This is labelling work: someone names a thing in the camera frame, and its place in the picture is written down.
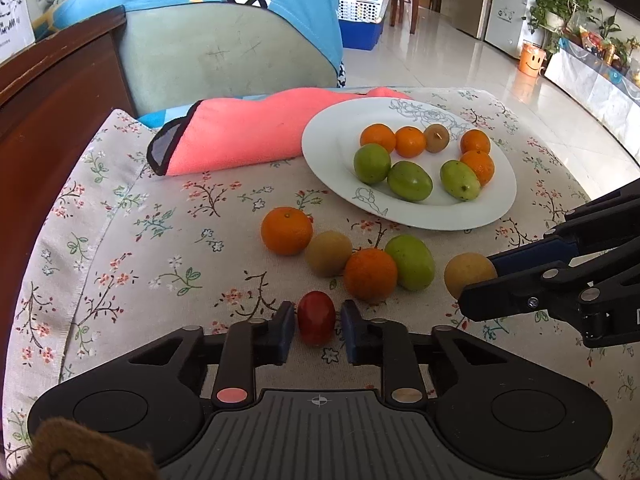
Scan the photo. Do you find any red cherry tomato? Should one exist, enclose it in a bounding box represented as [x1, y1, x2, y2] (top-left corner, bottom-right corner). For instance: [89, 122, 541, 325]
[297, 290, 336, 347]

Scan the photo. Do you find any large orange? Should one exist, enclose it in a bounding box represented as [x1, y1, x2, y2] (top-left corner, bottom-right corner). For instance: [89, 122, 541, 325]
[343, 248, 398, 304]

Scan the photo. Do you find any brown kiwi fruit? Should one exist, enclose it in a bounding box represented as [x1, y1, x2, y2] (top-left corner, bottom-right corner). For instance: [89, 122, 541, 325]
[444, 252, 498, 300]

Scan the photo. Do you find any brown kiwi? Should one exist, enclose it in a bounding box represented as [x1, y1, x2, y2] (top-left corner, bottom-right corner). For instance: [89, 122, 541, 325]
[424, 124, 450, 153]
[305, 231, 352, 278]

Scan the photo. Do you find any green jujube bottom spotted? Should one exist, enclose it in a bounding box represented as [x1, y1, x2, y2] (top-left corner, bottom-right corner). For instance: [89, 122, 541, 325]
[439, 160, 482, 202]

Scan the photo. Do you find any small orange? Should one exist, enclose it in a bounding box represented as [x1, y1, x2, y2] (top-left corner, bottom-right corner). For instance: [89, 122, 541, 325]
[460, 129, 491, 154]

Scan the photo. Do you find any floral tablecloth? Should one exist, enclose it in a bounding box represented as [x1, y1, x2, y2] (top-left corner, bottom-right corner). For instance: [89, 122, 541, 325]
[2, 84, 640, 480]

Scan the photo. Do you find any orange smiley bucket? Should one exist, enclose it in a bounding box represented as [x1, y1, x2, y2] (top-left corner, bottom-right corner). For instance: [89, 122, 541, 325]
[518, 42, 547, 78]

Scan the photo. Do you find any white ceramic plate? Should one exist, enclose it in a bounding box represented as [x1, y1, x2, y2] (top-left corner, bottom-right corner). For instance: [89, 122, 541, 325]
[302, 98, 518, 231]

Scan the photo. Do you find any pink towel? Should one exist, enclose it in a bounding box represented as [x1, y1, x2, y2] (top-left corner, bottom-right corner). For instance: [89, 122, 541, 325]
[146, 87, 406, 177]

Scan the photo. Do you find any brown plush sleeve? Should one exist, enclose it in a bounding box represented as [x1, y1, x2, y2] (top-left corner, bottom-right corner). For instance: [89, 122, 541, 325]
[11, 417, 160, 480]

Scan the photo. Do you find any white refrigerator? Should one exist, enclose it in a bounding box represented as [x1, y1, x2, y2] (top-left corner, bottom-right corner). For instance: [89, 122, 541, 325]
[484, 0, 544, 60]

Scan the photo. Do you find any potted green plant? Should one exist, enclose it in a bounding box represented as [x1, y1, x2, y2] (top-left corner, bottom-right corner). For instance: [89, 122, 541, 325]
[528, 0, 592, 55]

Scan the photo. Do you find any blue plastic bin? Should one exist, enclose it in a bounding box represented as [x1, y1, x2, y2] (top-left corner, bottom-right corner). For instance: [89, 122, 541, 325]
[338, 20, 384, 51]

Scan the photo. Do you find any green sofa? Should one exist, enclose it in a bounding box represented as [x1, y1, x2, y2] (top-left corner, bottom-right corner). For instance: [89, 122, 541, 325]
[24, 0, 346, 116]

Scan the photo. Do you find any white plastic basket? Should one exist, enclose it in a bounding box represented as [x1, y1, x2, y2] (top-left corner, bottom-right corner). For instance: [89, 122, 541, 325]
[337, 0, 390, 24]

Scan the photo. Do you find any white milk carton box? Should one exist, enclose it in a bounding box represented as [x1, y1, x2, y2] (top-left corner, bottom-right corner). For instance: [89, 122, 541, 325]
[0, 0, 35, 63]

